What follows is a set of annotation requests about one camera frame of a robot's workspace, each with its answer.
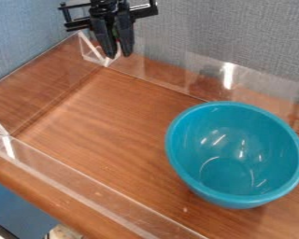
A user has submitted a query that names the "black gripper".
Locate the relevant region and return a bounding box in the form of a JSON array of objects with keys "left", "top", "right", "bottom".
[{"left": 58, "top": 0, "right": 158, "bottom": 59}]

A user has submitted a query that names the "blue plastic bowl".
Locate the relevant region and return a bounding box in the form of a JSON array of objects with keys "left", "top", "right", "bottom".
[{"left": 164, "top": 101, "right": 299, "bottom": 209}]

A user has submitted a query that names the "clear acrylic left barrier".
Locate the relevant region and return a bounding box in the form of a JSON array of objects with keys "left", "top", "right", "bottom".
[{"left": 0, "top": 32, "right": 86, "bottom": 81}]

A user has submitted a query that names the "clear acrylic barrier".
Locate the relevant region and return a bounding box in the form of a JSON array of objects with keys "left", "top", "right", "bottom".
[
  {"left": 77, "top": 32, "right": 299, "bottom": 133},
  {"left": 0, "top": 32, "right": 86, "bottom": 81},
  {"left": 0, "top": 123, "right": 206, "bottom": 239}
]

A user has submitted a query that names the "clear acrylic back barrier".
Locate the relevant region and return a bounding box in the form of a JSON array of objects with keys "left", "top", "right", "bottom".
[{"left": 77, "top": 32, "right": 299, "bottom": 133}]

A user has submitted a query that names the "clear acrylic front barrier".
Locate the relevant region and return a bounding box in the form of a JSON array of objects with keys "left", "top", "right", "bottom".
[{"left": 0, "top": 123, "right": 206, "bottom": 239}]

